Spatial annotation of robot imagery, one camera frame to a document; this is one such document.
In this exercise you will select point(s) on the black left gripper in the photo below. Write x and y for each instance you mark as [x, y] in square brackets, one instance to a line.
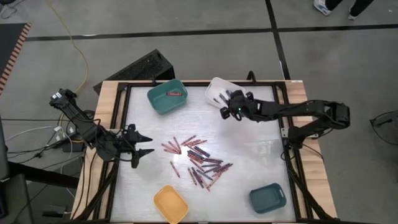
[126, 141]

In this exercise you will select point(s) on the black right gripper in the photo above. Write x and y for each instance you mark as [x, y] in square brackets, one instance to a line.
[241, 105]

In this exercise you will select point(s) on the red crayon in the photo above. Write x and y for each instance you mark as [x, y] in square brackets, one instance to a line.
[169, 147]
[171, 151]
[174, 169]
[174, 93]
[173, 147]
[177, 145]
[195, 159]
[197, 164]

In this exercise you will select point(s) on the pink crayon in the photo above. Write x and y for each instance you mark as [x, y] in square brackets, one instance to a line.
[188, 140]
[205, 183]
[200, 142]
[191, 176]
[193, 142]
[214, 181]

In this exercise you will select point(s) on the purple crayon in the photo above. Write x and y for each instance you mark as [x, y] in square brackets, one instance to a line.
[214, 160]
[200, 177]
[197, 178]
[211, 165]
[219, 170]
[202, 151]
[222, 167]

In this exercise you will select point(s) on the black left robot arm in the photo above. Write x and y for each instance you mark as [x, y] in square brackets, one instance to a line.
[81, 124]

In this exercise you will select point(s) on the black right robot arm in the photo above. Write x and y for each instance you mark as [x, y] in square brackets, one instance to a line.
[298, 109]

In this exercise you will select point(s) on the black clamp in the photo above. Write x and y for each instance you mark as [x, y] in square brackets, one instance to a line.
[251, 76]

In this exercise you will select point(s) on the white plastic bin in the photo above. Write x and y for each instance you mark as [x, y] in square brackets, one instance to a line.
[211, 90]

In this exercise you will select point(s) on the teal plastic bin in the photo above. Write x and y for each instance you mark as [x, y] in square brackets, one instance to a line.
[158, 102]

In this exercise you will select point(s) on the yellow plastic bin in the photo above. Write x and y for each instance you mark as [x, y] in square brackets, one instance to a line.
[171, 203]

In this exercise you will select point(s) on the black power adapter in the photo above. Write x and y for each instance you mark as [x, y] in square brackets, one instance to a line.
[74, 146]

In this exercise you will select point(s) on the blue-grey plastic bin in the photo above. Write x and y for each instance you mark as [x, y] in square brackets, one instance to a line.
[267, 199]

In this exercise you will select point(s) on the black floor beam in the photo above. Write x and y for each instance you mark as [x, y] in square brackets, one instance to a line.
[43, 175]

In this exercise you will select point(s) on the person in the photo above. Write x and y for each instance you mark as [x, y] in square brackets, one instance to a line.
[321, 6]

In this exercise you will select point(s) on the black mat orange striped edge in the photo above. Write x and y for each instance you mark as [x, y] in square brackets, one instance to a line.
[9, 43]

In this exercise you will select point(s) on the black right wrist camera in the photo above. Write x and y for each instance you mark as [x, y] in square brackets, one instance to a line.
[224, 113]

